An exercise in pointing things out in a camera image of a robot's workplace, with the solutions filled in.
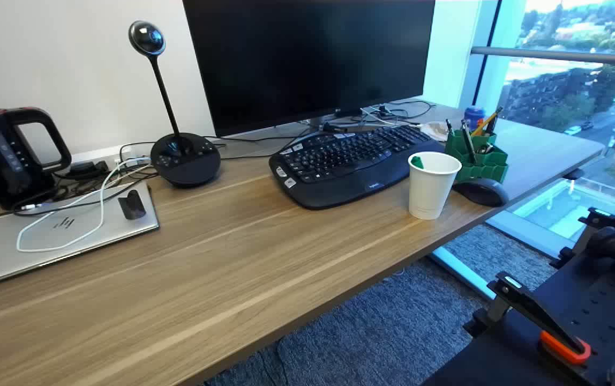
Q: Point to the black webcam on stand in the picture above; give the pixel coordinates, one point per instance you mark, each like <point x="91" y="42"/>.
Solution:
<point x="180" y="162"/>

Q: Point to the dark pen silver clip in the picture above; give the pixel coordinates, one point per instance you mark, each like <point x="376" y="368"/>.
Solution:
<point x="448" y="127"/>

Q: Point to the yellow pencil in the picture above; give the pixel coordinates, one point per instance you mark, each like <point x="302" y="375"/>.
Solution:
<point x="472" y="147"/>
<point x="489" y="120"/>

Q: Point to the black computer keyboard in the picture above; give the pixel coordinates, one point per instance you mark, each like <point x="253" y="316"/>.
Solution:
<point x="350" y="167"/>

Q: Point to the black electric kettle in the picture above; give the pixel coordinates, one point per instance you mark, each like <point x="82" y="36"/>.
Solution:
<point x="6" y="152"/>

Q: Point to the black bench clamp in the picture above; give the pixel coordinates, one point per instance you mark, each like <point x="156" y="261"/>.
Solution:
<point x="607" y="239"/>

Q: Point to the black computer monitor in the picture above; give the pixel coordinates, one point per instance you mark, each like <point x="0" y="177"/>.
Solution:
<point x="306" y="57"/>

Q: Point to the dark blue pencil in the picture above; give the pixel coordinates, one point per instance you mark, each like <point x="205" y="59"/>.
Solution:
<point x="463" y="135"/>

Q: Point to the black power adapter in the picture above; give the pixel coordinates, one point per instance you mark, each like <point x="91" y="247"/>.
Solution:
<point x="88" y="170"/>

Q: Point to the small black adapter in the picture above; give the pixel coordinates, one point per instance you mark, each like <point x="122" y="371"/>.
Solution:
<point x="132" y="205"/>

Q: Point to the blue gum jar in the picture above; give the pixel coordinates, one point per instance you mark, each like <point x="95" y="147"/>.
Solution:
<point x="475" y="119"/>

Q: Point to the green honeycomb pencil holder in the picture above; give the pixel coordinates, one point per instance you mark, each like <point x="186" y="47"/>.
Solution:
<point x="480" y="163"/>

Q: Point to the black computer mouse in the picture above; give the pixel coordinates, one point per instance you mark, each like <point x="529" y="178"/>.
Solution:
<point x="480" y="191"/>

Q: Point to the green marker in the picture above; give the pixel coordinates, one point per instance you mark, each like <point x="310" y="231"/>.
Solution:
<point x="417" y="162"/>

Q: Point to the white paper tissue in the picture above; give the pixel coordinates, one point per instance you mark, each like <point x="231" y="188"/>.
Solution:
<point x="431" y="132"/>

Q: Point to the grey window rail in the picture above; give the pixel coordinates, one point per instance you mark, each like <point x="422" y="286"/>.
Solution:
<point x="555" y="55"/>

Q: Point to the silver laptop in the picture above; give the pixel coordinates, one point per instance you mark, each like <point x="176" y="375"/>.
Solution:
<point x="50" y="242"/>

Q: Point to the black perforated board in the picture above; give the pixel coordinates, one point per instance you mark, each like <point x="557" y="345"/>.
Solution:
<point x="607" y="313"/>

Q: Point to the white paper cup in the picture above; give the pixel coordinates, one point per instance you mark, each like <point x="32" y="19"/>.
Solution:
<point x="431" y="189"/>

